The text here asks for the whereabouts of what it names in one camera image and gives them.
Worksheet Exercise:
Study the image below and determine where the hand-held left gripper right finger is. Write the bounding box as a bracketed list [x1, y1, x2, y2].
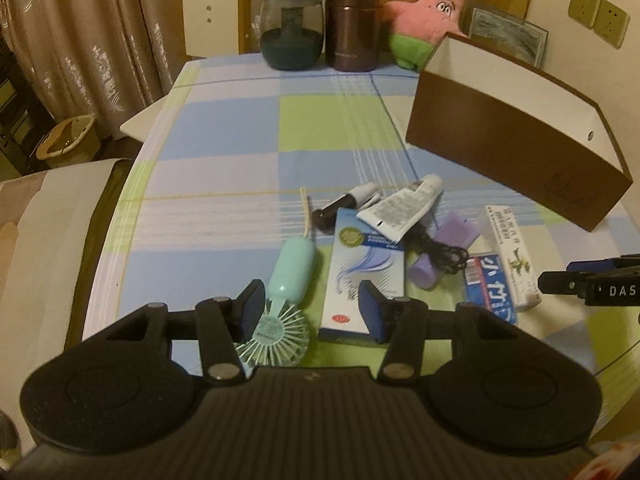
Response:
[360, 282, 517, 385]

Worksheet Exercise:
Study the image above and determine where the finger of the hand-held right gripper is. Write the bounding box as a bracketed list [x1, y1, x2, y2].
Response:
[538, 270, 592, 295]
[566, 255, 640, 274]

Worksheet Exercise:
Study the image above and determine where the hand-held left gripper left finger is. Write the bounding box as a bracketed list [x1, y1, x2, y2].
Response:
[106, 280, 266, 386]

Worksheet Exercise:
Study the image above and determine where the blue and white carton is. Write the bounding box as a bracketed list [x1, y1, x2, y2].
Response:
[317, 207, 406, 345]

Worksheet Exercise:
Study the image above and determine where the white and green carton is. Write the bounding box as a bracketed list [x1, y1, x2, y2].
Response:
[482, 203, 544, 310]

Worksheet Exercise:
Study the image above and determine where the mint handheld fan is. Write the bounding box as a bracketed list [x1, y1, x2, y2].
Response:
[234, 186, 318, 367]

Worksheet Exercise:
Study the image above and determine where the blue pack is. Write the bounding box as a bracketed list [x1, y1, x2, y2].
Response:
[462, 252, 520, 326]

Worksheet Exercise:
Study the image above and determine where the black usb cable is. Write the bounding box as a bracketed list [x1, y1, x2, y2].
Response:
[400, 210, 471, 276]

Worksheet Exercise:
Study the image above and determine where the black and white spray bottle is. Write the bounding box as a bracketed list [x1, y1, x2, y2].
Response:
[312, 183, 384, 234]

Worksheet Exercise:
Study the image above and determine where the brown box with white inside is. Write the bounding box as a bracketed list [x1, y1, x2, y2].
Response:
[404, 32, 634, 233]

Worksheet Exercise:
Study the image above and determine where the purple plastic case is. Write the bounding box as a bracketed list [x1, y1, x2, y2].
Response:
[408, 211, 481, 290]

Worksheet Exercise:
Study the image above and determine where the white squeeze tube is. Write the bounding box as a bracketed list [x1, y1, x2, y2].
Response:
[355, 174, 444, 245]

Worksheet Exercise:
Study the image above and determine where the beige bedding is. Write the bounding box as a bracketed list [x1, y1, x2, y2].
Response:
[0, 157, 134, 413]

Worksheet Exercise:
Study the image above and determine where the wicker basket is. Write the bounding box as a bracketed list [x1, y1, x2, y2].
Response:
[35, 113, 101, 169]

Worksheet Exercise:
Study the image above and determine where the dark green glass jar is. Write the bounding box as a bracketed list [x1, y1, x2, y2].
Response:
[258, 0, 326, 71]

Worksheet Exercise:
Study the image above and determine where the brown metal canister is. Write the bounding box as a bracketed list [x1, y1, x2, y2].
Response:
[324, 0, 384, 72]

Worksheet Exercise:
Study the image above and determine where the pink star plush toy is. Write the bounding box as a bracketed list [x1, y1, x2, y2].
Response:
[383, 0, 471, 70]

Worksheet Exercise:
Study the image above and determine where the white wooden chair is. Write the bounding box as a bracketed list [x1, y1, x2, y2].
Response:
[177, 0, 253, 60]

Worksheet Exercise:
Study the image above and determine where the dark wooden shelf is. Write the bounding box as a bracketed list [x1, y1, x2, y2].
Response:
[0, 35, 52, 177]

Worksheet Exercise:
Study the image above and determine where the beige patterned curtain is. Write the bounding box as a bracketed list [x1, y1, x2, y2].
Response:
[0, 0, 282, 142]

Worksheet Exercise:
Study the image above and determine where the gold wall socket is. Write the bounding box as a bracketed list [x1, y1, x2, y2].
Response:
[568, 0, 600, 29]
[593, 0, 631, 50]

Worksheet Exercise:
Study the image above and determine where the glass picture frame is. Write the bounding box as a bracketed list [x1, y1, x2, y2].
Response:
[467, 3, 550, 71]

